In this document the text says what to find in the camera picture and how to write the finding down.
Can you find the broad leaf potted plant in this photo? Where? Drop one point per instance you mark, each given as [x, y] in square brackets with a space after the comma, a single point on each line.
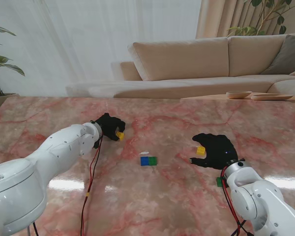
[14, 69]

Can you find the grey plant pot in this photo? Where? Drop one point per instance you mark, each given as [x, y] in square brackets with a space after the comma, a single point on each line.
[0, 100]

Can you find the white paper scrap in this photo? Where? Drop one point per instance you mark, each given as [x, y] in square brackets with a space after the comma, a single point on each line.
[144, 153]

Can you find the yellow toy brick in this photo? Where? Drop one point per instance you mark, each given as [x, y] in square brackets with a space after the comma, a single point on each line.
[200, 150]
[120, 136]

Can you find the grey sofa cushion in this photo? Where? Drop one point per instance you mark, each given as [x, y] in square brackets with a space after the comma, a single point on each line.
[287, 54]

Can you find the beige sofa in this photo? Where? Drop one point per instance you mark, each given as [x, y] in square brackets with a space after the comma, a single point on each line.
[182, 59]

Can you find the blue toy brick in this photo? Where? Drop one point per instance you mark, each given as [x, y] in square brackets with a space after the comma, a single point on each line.
[144, 161]

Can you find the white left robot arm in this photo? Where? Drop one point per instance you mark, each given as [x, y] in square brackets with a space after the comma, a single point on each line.
[39, 159]

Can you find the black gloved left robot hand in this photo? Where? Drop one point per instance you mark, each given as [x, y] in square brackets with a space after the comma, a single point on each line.
[109, 125]

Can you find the wooden tray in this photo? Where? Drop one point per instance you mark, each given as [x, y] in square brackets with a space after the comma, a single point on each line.
[270, 97]

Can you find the green toy brick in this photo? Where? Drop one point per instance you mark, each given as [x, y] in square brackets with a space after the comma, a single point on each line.
[153, 161]
[219, 182]

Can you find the white sheer curtain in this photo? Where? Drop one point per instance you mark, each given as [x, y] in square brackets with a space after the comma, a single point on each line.
[88, 37]

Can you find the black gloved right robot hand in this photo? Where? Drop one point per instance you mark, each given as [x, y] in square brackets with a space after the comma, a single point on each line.
[221, 150]

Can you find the wooden bowl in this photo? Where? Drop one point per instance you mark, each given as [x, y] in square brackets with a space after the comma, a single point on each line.
[238, 94]

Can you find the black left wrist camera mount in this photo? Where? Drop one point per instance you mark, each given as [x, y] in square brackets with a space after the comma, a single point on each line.
[96, 143]

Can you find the beige curtain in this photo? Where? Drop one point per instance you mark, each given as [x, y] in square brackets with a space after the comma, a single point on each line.
[221, 19]

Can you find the tall green leafy plant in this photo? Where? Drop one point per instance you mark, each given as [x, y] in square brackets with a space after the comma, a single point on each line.
[281, 20]

